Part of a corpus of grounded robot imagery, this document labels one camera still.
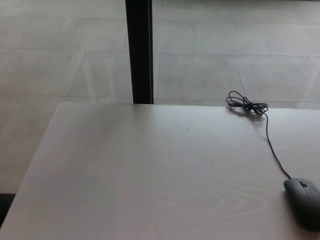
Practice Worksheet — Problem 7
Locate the black vertical post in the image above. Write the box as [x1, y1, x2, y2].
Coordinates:
[125, 0, 155, 105]

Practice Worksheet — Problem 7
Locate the black computer mouse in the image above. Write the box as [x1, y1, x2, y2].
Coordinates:
[283, 177, 320, 233]

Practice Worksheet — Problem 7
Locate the black floor object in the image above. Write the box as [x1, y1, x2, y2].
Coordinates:
[0, 193, 17, 225]

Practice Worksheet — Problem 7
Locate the black mouse cable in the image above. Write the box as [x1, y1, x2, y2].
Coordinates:
[225, 90, 292, 180]

